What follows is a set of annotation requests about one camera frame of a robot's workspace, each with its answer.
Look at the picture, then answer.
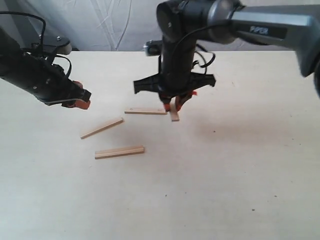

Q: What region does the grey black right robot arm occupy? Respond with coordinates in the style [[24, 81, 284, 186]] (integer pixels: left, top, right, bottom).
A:
[[133, 0, 320, 111]]

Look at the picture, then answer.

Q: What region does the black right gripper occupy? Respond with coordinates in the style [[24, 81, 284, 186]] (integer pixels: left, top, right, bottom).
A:
[[133, 38, 216, 112]]

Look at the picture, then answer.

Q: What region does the wood bar with magnet dots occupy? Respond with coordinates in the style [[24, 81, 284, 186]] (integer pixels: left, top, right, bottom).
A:
[[124, 107, 167, 115]]

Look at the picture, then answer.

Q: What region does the grooved wood bar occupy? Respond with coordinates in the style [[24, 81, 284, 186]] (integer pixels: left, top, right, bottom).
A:
[[94, 145, 145, 160]]

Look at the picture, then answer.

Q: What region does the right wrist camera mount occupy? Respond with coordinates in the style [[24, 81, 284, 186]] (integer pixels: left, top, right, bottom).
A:
[[143, 40, 163, 57]]

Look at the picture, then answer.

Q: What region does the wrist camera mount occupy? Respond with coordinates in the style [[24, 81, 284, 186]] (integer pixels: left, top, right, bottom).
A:
[[26, 35, 72, 56], [143, 40, 163, 57]]

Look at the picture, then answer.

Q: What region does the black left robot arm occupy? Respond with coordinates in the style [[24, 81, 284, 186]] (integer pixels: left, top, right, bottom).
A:
[[0, 28, 91, 110]]

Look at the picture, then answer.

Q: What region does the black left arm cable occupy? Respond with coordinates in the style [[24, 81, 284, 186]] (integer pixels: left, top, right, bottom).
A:
[[0, 11, 73, 81]]

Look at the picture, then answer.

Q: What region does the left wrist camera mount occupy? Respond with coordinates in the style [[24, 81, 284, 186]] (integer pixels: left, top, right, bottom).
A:
[[26, 35, 72, 56]]

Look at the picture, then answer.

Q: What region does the white backdrop cloth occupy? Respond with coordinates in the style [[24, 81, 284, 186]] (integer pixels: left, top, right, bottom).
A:
[[0, 0, 320, 52]]

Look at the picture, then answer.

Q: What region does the plain wood bar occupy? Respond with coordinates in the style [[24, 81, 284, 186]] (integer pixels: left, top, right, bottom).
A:
[[80, 117, 124, 140]]

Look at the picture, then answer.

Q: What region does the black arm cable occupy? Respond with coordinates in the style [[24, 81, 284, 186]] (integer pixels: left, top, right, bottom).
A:
[[0, 11, 73, 81], [174, 24, 217, 76]]

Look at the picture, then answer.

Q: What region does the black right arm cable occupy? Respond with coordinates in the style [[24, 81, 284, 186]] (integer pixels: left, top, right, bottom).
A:
[[174, 24, 217, 76]]

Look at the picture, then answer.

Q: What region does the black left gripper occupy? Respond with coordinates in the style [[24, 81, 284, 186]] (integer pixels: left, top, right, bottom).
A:
[[22, 52, 91, 110]]

